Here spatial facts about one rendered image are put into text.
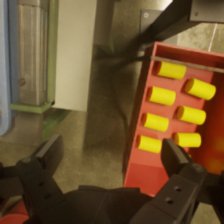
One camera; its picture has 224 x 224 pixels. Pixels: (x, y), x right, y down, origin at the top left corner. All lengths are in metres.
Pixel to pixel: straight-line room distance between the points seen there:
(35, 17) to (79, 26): 0.10
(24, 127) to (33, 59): 0.25
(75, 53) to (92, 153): 1.34
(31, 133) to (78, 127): 1.03
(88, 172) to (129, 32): 1.35
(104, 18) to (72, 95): 0.21
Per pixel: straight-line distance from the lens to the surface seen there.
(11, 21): 0.49
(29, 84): 0.38
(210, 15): 0.55
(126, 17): 1.44
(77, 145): 1.64
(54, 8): 0.41
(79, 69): 0.41
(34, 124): 0.54
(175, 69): 0.75
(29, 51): 0.38
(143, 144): 0.81
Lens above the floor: 1.40
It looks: 73 degrees down
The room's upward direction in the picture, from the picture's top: 174 degrees counter-clockwise
